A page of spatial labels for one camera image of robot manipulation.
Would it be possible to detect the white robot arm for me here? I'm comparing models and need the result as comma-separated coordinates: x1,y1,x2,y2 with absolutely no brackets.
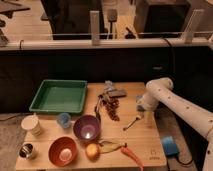
140,77,213,171

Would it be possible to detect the green plastic tray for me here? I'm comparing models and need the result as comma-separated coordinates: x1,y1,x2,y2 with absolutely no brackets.
29,79,87,115

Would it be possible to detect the dark rectangular block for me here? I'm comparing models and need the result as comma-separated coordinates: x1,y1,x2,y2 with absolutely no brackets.
108,90,127,98

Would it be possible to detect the bunch of dark grapes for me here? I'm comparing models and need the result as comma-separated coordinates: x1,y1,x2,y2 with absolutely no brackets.
105,98,120,121

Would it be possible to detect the orange carrot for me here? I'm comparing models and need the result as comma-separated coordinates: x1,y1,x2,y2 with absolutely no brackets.
121,147,144,171

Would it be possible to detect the crumpled grey wrapper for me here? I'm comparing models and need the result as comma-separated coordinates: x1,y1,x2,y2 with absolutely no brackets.
104,80,114,92

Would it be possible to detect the banana peel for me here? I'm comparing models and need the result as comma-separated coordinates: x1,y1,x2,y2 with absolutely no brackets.
98,140,125,154

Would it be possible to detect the purple bowl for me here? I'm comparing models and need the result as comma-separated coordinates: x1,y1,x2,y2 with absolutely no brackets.
73,115,101,142

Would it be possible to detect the small blue cup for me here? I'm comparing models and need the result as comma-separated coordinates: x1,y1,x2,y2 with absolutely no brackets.
56,113,71,129

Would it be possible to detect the red bowl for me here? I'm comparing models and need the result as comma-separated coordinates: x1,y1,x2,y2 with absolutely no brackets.
48,137,78,167

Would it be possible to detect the white paper cup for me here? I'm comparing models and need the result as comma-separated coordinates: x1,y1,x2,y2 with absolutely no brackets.
21,114,42,136

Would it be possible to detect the metal cup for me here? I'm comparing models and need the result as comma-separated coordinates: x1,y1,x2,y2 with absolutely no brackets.
19,143,36,159

